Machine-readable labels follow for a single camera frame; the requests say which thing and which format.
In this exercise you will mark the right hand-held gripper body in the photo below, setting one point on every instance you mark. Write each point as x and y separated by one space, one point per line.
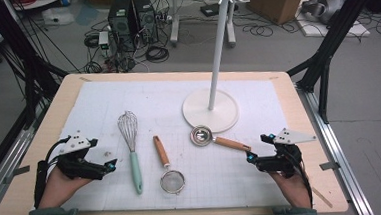
282 163

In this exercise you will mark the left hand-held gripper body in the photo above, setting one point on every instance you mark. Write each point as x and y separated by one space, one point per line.
75 143

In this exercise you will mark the white utensil stand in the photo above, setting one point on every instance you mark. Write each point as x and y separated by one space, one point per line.
209 118

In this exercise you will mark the person's right hand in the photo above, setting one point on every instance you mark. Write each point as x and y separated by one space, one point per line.
293 189

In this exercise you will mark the person's left hand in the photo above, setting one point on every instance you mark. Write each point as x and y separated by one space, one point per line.
60 189

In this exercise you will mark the wooden stick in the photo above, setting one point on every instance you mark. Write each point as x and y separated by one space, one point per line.
322 197

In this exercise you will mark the white foam mat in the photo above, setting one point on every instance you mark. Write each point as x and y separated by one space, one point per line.
164 99

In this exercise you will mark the white power adapter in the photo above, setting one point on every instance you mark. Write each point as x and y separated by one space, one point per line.
103 39

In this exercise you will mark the white floor board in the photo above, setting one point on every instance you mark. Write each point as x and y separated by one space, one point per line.
312 30

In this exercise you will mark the black computer tower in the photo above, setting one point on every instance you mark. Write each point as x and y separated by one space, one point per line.
146 20
122 21

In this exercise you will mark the clear plastic bag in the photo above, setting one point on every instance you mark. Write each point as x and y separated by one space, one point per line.
57 16

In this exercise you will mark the large cardboard box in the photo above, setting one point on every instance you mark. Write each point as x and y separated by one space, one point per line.
272 2

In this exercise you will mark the grey bag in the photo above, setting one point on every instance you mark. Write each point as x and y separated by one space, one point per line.
326 7

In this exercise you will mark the aluminium rail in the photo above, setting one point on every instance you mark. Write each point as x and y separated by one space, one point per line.
327 136
11 155

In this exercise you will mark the black metal frame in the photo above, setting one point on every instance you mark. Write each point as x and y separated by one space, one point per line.
340 24
29 64

